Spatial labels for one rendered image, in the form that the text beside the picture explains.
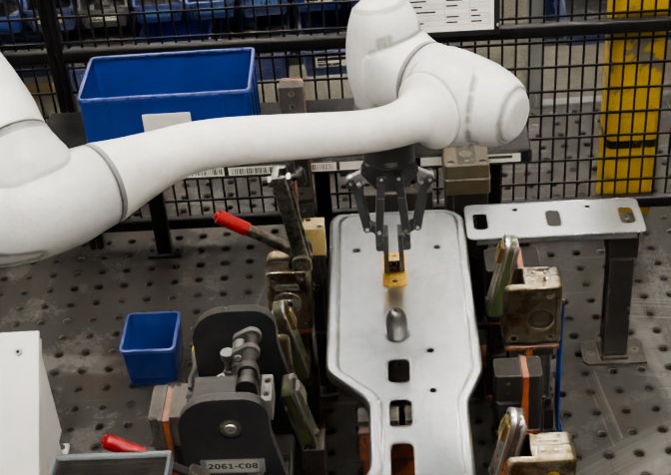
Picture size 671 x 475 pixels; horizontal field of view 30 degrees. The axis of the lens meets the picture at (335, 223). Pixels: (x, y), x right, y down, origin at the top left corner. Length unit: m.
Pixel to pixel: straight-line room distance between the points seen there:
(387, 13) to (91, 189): 0.49
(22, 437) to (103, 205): 0.68
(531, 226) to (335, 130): 0.62
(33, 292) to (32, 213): 1.18
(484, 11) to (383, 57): 0.67
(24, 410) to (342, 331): 0.52
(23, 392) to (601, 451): 0.93
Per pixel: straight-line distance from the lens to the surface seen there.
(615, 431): 2.15
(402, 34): 1.68
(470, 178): 2.13
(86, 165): 1.44
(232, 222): 1.89
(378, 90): 1.70
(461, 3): 2.32
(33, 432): 2.03
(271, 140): 1.53
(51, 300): 2.54
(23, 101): 1.46
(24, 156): 1.41
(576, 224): 2.09
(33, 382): 2.03
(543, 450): 1.62
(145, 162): 1.47
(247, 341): 1.59
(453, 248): 2.02
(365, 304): 1.92
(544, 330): 1.93
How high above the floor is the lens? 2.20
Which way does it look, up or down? 35 degrees down
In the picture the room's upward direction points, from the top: 5 degrees counter-clockwise
